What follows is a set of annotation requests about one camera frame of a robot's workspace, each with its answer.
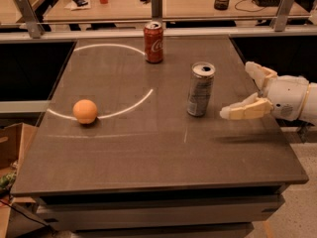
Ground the red coca-cola can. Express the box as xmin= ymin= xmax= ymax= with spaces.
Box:
xmin=144 ymin=21 xmax=163 ymax=63

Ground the grey metal bracket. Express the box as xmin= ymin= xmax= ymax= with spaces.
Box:
xmin=15 ymin=0 xmax=45 ymax=39
xmin=151 ymin=0 xmax=162 ymax=22
xmin=269 ymin=0 xmax=295 ymax=32

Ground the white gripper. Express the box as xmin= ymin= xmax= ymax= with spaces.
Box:
xmin=220 ymin=61 xmax=309 ymax=121

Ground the cardboard box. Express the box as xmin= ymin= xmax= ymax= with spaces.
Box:
xmin=0 ymin=123 xmax=37 ymax=169

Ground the orange fruit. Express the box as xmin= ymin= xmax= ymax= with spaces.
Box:
xmin=72 ymin=99 xmax=98 ymax=124

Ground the grey metal bracket middle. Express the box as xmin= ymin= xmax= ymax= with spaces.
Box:
xmin=151 ymin=0 xmax=162 ymax=22

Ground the grey metal bracket left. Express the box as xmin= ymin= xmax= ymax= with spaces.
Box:
xmin=15 ymin=0 xmax=45 ymax=39

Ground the silver redbull can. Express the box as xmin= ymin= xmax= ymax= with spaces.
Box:
xmin=187 ymin=61 xmax=216 ymax=117

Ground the metal guard rail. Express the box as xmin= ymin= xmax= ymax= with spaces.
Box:
xmin=0 ymin=25 xmax=317 ymax=43

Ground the black cable on desk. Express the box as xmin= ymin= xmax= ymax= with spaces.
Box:
xmin=233 ymin=0 xmax=267 ymax=13

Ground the grey metal bracket right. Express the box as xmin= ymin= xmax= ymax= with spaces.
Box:
xmin=269 ymin=0 xmax=295 ymax=32

